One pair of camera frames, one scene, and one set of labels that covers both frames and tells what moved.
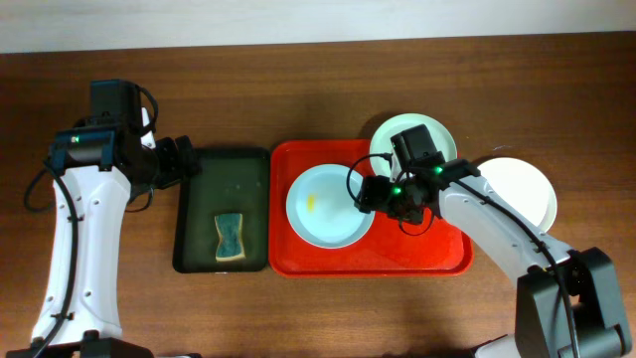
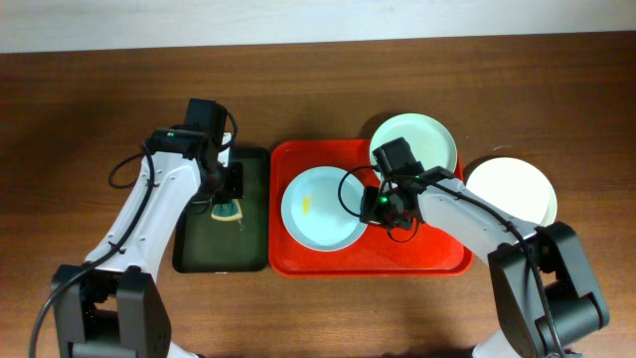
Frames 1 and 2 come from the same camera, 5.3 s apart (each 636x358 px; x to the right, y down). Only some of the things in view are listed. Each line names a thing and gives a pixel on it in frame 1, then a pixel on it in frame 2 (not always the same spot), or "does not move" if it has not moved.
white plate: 522,188 does not move
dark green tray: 233,181 does not move
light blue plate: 321,211 does not move
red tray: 390,248 does not move
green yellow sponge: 229,226 to 227,212
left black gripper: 184,154 to 234,180
